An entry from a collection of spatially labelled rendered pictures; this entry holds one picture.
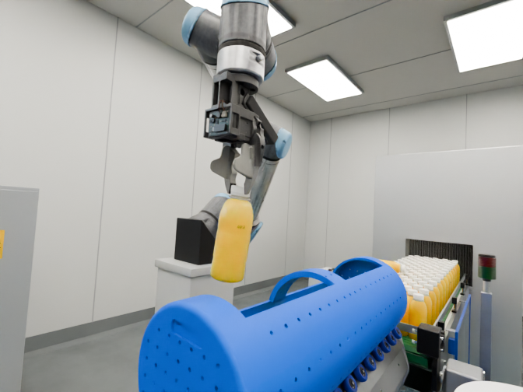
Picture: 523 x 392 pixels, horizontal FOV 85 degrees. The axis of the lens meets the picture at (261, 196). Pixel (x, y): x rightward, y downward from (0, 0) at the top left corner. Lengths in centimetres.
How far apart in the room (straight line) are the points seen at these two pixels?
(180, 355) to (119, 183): 307
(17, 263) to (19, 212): 27
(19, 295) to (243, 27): 181
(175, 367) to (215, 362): 10
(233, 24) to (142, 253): 330
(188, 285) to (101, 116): 246
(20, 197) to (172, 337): 154
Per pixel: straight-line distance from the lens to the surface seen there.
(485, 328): 162
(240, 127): 52
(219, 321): 48
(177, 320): 55
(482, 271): 156
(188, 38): 79
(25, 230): 199
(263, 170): 129
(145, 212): 366
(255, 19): 60
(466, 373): 139
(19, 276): 203
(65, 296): 349
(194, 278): 146
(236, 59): 56
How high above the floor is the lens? 139
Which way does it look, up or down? 3 degrees up
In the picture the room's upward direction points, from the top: 3 degrees clockwise
